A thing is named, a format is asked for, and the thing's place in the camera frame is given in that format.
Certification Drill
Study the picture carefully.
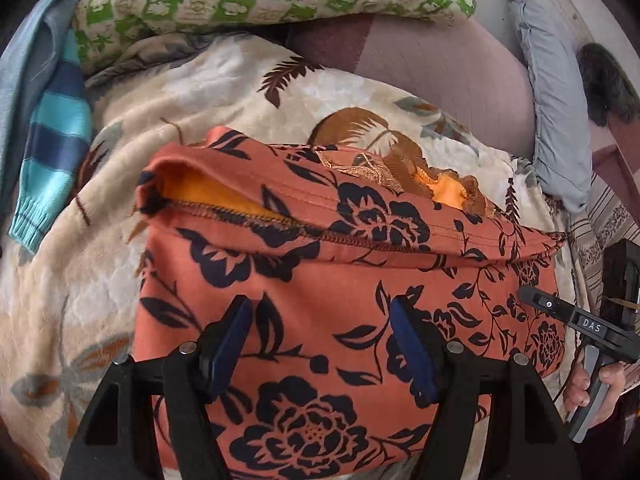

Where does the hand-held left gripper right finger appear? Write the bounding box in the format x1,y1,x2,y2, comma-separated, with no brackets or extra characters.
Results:
390,297,583,480

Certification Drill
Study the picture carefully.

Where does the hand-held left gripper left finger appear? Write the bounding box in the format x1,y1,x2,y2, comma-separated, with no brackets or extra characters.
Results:
60,295,253,480

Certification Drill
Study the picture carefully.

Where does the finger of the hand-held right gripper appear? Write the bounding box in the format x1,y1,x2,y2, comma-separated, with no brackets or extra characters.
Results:
519,285,576,322

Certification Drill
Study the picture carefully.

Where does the orange floral garment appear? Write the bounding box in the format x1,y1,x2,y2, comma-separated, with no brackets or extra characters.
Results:
132,127,568,476

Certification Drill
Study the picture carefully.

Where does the person's right hand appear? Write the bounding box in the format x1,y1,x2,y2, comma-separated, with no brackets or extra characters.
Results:
562,359,628,429

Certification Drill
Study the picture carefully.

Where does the striped floral cushion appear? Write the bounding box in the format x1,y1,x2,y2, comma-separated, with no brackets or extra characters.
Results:
545,180,640,311

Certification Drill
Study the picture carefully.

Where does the grey-blue pillow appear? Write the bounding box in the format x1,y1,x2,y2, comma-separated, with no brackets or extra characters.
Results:
505,0,593,215

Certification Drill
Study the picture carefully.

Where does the dark fur-trimmed coat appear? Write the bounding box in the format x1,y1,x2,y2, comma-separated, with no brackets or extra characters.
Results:
577,42,640,126

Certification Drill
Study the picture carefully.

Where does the cream leaf-print blanket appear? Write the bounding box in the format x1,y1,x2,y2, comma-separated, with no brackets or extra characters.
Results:
0,35,596,480

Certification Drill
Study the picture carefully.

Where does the mauve pillow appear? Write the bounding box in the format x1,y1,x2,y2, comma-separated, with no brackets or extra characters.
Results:
285,12,640,196

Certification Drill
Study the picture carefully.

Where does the blue striped sweater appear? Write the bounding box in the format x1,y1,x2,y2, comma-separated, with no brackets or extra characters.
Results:
9,30,96,255

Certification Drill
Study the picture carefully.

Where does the blue towel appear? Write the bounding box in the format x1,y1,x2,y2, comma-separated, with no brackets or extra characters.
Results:
0,0,116,201

